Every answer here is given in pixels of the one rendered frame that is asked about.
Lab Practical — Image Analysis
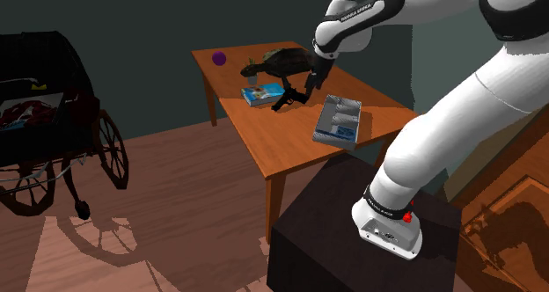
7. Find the dark robot stand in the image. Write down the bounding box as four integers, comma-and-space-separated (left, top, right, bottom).
267, 153, 464, 292

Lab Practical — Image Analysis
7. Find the small potted plant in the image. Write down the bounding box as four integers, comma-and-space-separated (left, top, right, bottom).
244, 56, 260, 87

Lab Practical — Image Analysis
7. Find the dark turtle figure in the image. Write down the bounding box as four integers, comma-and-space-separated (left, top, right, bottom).
239, 47, 318, 80

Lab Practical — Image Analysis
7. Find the wooden table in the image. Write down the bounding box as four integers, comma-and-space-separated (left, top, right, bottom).
190, 40, 421, 245

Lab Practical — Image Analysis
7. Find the black wheelchair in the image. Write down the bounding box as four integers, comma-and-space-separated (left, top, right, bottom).
0, 30, 130, 222

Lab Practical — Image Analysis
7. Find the grey box with white rolls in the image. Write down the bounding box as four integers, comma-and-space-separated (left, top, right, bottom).
311, 94, 363, 151

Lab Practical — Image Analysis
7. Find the black toy pistol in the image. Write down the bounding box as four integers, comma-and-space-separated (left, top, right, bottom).
270, 79, 310, 113

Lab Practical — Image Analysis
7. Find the wooden panelled door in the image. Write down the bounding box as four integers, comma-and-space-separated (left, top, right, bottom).
441, 106, 549, 292

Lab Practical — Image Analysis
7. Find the blue book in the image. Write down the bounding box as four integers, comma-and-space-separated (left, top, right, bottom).
240, 82, 287, 108

